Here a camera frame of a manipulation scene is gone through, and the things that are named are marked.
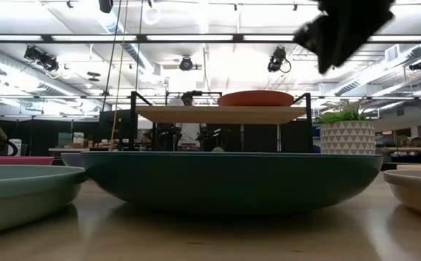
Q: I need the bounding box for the lavender bowl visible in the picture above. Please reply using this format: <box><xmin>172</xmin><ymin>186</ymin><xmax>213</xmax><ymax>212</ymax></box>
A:
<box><xmin>60</xmin><ymin>152</ymin><xmax>85</xmax><ymax>168</ymax></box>

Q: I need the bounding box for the white patterned plant pot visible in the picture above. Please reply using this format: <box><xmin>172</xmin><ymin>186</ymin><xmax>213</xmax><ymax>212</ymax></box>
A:
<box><xmin>319</xmin><ymin>120</ymin><xmax>376</xmax><ymax>156</ymax></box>

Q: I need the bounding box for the wooden shelf with black frame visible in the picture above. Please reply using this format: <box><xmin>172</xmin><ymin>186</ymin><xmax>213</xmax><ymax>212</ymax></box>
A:
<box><xmin>129</xmin><ymin>91</ymin><xmax>314</xmax><ymax>153</ymax></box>

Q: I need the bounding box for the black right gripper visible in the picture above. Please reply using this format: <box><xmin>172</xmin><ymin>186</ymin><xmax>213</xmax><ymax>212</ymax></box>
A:
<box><xmin>293</xmin><ymin>0</ymin><xmax>396</xmax><ymax>75</ymax></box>

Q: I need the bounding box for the black overhead light rail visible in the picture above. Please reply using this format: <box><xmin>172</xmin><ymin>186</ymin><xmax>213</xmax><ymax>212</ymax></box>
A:
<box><xmin>0</xmin><ymin>33</ymin><xmax>421</xmax><ymax>45</ymax></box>

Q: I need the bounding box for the pale blue-green plate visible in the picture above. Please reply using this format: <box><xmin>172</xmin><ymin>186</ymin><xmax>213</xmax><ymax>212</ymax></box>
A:
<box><xmin>0</xmin><ymin>165</ymin><xmax>88</xmax><ymax>237</ymax></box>

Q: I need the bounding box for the green succulent plant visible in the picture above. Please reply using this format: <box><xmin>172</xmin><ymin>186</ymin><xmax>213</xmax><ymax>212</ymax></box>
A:
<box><xmin>317</xmin><ymin>99</ymin><xmax>372</xmax><ymax>125</ymax></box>

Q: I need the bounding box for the dark teal plate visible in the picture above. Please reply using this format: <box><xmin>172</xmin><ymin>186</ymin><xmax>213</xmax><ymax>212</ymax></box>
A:
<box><xmin>81</xmin><ymin>151</ymin><xmax>384</xmax><ymax>215</ymax></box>

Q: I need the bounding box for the orange plate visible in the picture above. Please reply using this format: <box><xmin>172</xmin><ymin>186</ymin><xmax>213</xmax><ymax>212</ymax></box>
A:
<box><xmin>216</xmin><ymin>90</ymin><xmax>295</xmax><ymax>107</ymax></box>

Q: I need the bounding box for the black hanging cable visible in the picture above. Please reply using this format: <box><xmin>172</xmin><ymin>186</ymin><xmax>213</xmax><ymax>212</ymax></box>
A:
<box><xmin>101</xmin><ymin>0</ymin><xmax>123</xmax><ymax>113</ymax></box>

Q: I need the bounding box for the white container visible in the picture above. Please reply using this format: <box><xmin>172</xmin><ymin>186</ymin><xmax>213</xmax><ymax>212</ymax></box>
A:
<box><xmin>8</xmin><ymin>138</ymin><xmax>23</xmax><ymax>157</ymax></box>

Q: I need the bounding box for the pink plate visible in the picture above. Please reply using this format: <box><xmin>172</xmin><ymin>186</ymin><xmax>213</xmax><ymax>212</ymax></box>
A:
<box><xmin>0</xmin><ymin>155</ymin><xmax>54</xmax><ymax>167</ymax></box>

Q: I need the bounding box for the peach plate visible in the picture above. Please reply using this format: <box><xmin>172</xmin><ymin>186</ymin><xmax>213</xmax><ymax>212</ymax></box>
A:
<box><xmin>383</xmin><ymin>169</ymin><xmax>421</xmax><ymax>221</ymax></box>

